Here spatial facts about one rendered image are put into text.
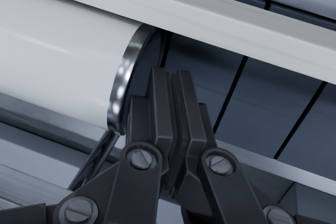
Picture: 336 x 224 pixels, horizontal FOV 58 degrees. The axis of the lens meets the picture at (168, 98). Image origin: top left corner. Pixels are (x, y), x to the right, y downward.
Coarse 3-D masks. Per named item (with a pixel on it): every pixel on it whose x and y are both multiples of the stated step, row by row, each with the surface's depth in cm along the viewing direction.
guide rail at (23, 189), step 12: (0, 168) 12; (12, 168) 13; (0, 180) 12; (12, 180) 12; (24, 180) 12; (36, 180) 12; (0, 192) 12; (12, 192) 12; (24, 192) 12; (36, 192) 12; (48, 192) 12; (60, 192) 12; (0, 204) 12; (12, 204) 12; (24, 204) 12; (48, 204) 12
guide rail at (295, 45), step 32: (96, 0) 11; (128, 0) 11; (160, 0) 10; (192, 0) 11; (224, 0) 11; (192, 32) 11; (224, 32) 10; (256, 32) 10; (288, 32) 10; (320, 32) 11; (288, 64) 10; (320, 64) 10
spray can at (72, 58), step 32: (0, 0) 12; (32, 0) 12; (64, 0) 13; (0, 32) 12; (32, 32) 12; (64, 32) 12; (96, 32) 12; (128, 32) 12; (160, 32) 14; (0, 64) 12; (32, 64) 12; (64, 64) 11; (96, 64) 11; (128, 64) 11; (32, 96) 12; (64, 96) 12; (96, 96) 11; (128, 96) 15
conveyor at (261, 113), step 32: (256, 0) 13; (160, 64) 16; (192, 64) 15; (224, 64) 15; (256, 64) 15; (224, 96) 16; (256, 96) 16; (288, 96) 15; (320, 96) 15; (224, 128) 17; (256, 128) 17; (288, 128) 16; (320, 128) 16; (288, 160) 17; (320, 160) 17
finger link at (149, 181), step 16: (128, 144) 9; (144, 144) 9; (128, 160) 9; (144, 160) 9; (160, 160) 9; (128, 176) 8; (144, 176) 8; (160, 176) 8; (112, 192) 8; (128, 192) 8; (144, 192) 8; (112, 208) 7; (128, 208) 7; (144, 208) 7
